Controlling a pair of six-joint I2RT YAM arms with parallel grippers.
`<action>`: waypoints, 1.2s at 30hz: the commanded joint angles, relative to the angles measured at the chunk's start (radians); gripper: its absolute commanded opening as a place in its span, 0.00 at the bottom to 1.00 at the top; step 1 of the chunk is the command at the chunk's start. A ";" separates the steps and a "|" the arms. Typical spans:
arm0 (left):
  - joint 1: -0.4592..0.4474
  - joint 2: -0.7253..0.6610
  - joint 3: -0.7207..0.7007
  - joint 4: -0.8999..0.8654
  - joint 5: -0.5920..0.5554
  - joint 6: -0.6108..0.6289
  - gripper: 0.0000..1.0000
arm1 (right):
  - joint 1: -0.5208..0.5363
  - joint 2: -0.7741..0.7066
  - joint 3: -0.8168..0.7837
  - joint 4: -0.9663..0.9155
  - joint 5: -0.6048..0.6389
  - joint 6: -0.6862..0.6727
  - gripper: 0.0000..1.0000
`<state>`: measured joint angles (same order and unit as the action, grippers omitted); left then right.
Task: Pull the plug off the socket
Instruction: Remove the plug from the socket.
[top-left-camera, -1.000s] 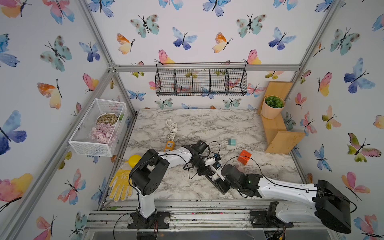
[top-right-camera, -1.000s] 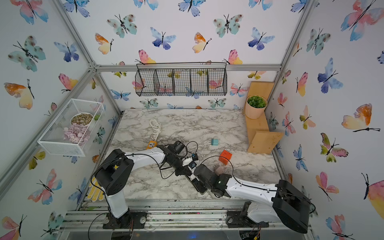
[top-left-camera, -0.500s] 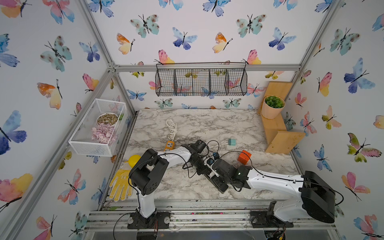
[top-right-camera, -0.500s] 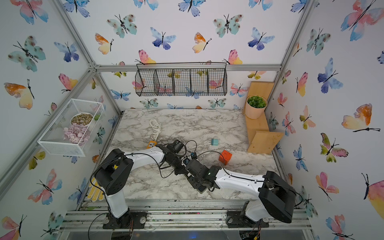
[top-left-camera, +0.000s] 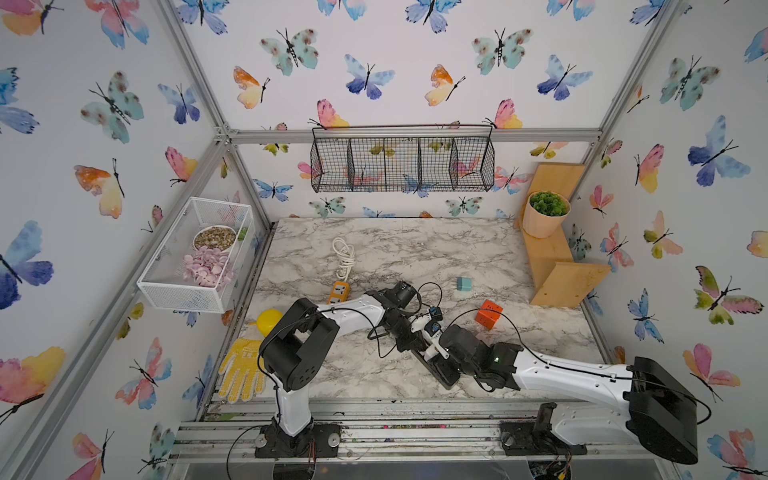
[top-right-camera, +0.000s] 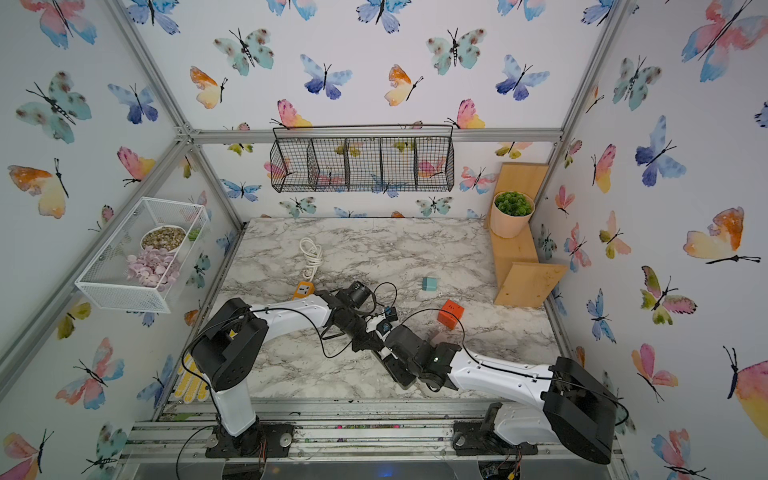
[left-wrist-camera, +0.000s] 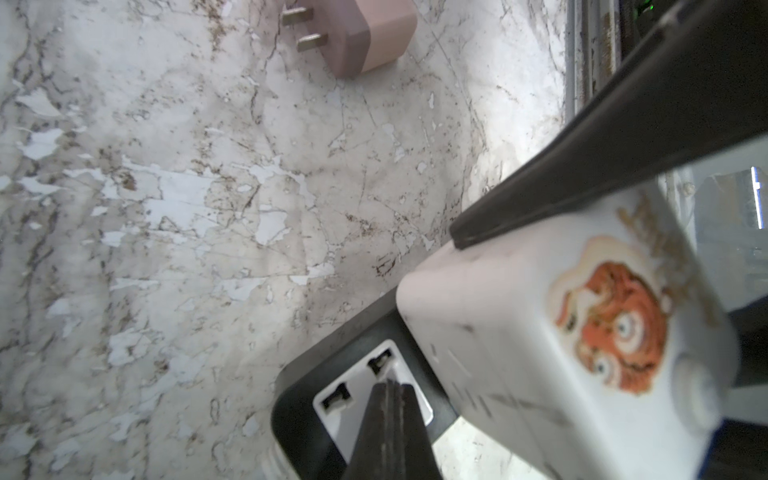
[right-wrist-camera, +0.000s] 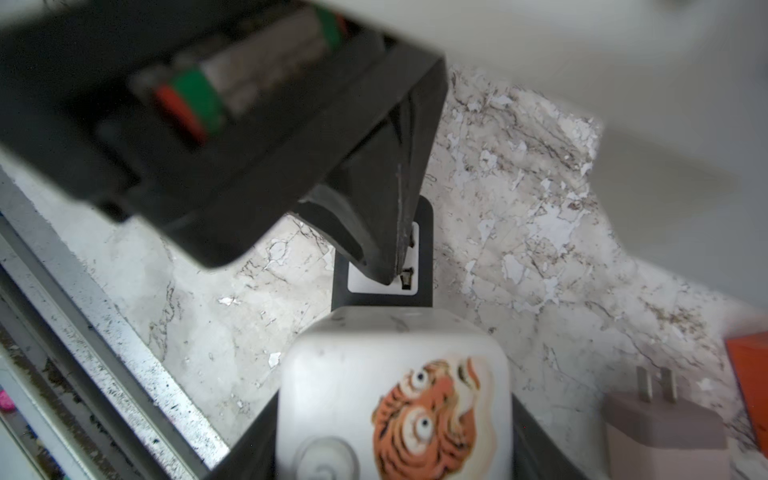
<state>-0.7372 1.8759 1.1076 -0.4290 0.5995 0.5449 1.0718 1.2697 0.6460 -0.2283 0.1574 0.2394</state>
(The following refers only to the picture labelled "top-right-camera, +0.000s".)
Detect black power strip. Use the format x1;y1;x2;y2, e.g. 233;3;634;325
376;352;417;390

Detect red cube socket adapter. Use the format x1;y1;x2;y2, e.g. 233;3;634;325
437;300;465;330

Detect teal plug adapter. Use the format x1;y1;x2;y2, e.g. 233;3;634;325
421;277;439;292

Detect orange power strip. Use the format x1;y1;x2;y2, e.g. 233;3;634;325
293;281;316;299

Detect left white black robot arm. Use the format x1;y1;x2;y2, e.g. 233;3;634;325
186;281;383;438

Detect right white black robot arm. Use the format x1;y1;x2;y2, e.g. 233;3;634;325
376;325;619;465

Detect wooden corner shelf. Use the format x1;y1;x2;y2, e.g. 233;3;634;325
486;162;567;308

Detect yellow rubber glove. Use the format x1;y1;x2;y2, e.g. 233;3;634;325
172;354;210;404

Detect pink pot green plant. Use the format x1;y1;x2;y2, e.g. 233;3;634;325
490;191;535;239

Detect bowl of brown pebbles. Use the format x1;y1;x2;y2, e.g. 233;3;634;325
140;225;187;253

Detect pink flower pile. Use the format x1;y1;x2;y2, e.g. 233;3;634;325
126;248;181;292

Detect white coiled power cable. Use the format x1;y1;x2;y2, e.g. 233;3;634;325
298;236;324;281

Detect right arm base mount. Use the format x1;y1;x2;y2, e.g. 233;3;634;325
451;421;539;457

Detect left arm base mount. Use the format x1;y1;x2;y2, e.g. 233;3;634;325
205;420;295;460

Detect black wire wall basket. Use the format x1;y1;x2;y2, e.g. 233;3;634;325
266;124;455;198

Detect white mesh wall basket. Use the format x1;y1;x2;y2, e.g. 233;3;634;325
75;197;209;314

